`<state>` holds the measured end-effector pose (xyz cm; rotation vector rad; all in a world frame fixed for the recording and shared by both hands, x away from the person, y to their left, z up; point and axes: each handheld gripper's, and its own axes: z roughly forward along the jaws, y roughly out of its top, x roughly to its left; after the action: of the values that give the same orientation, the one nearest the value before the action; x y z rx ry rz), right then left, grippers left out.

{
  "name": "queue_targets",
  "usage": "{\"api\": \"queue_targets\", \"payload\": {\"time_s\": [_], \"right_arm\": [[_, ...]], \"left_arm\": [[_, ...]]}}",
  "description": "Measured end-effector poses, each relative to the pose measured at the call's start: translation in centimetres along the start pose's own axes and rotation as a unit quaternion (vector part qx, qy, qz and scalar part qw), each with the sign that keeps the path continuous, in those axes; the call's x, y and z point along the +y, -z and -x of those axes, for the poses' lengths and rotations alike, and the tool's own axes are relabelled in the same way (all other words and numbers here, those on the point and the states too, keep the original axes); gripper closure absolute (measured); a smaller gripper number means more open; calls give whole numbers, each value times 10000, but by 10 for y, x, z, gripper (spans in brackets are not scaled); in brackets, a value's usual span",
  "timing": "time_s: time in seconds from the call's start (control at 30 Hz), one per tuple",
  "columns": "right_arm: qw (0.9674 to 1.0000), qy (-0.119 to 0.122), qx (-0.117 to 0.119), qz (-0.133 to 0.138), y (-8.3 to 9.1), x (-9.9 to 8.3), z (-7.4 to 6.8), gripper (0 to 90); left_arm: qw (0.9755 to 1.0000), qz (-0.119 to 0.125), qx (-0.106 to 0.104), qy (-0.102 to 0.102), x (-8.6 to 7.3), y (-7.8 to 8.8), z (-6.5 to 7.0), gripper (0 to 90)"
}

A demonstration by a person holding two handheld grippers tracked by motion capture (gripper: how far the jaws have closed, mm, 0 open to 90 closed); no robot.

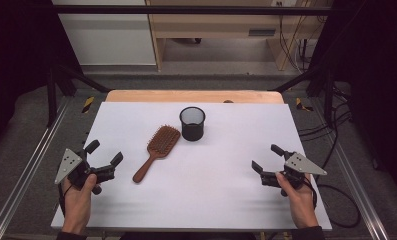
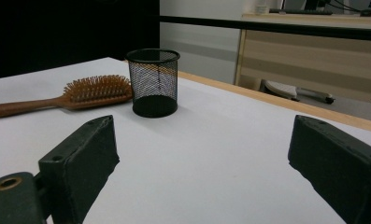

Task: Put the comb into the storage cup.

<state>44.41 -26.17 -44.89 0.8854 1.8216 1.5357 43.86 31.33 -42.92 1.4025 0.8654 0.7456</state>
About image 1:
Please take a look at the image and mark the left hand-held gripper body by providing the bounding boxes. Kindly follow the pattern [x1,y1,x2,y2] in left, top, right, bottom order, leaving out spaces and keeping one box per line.
[54,148,116,196]

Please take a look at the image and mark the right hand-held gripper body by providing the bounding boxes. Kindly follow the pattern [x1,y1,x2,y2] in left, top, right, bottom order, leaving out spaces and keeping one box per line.
[259,150,328,198]

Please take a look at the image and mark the brown wooden hairbrush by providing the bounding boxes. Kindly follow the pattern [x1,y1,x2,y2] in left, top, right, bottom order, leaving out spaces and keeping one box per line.
[132,124,182,184]

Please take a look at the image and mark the black mesh cup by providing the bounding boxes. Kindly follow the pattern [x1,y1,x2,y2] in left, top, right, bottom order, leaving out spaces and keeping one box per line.
[179,106,207,142]

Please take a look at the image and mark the person's left hand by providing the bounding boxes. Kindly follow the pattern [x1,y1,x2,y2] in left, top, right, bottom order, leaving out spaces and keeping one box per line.
[60,173,99,234]

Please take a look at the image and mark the person's right hand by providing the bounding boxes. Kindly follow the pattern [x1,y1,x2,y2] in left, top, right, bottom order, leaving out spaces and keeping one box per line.
[275,171,320,230]

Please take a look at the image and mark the white board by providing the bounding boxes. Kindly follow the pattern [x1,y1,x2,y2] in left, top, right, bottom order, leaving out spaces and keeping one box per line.
[50,101,333,232]

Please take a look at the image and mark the light wooden table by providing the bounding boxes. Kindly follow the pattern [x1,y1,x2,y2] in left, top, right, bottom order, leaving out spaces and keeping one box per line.
[105,89,285,104]

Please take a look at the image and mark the white cabinet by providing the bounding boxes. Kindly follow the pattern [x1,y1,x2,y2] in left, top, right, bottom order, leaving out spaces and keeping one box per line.
[51,0,158,67]

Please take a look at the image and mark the black curtain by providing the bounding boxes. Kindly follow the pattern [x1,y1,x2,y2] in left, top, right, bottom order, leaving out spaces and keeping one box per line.
[310,0,397,196]
[0,0,84,154]

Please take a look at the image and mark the light wooden desk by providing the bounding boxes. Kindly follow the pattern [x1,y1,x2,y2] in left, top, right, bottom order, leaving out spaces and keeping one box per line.
[145,0,331,73]

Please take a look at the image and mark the left hand-held gripper cable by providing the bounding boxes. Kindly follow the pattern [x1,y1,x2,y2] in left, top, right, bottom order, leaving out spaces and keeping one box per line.
[57,183,74,218]

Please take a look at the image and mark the hand-held gripper cable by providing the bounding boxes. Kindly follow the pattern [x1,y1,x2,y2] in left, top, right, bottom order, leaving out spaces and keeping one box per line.
[303,176,318,210]
[57,183,74,218]

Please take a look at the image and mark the right hand-held gripper cable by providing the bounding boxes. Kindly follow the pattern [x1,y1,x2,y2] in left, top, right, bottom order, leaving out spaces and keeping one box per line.
[303,176,318,210]

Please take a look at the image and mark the black cables on floor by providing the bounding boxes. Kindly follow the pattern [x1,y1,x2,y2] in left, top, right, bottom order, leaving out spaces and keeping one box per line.
[297,84,354,183]

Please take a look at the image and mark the aluminium rail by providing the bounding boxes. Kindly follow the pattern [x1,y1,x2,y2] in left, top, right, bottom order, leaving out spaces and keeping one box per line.
[310,99,391,240]
[0,96,72,240]

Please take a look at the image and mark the black frame strut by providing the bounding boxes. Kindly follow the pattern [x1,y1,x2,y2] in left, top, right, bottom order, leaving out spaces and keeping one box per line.
[271,63,337,129]
[46,64,111,128]

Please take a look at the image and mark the black looped floor cable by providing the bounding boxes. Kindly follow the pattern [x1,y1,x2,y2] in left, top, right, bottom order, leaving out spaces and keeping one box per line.
[315,183,361,229]

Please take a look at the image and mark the bundle of hanging cables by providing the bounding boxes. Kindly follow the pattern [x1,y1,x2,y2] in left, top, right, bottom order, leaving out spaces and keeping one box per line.
[277,13,312,74]

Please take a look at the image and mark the black frame crossbar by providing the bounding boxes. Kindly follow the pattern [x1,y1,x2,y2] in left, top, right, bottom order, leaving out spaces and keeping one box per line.
[52,4,334,16]

